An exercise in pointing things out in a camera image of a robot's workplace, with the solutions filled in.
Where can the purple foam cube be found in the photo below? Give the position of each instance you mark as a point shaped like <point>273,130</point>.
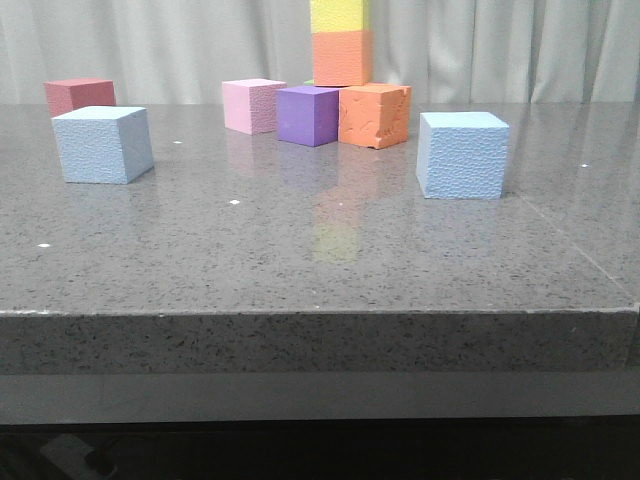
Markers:
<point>307,115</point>

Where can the dented orange foam cube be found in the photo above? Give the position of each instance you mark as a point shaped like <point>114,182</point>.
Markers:
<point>374,115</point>

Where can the light blue foam cube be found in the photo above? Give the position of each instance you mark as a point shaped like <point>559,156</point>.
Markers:
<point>103,144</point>
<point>461,155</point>

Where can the smooth orange foam cube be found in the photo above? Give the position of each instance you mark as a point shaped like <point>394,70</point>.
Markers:
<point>342,58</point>

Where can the pink foam cube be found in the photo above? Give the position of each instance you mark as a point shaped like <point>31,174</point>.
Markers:
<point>250,105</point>

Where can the red foam cube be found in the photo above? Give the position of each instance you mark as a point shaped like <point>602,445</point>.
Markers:
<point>66,95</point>

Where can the yellow foam cube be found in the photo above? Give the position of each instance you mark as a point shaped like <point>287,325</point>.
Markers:
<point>339,15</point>

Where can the grey curtain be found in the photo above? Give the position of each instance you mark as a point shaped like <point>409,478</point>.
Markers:
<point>179,52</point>

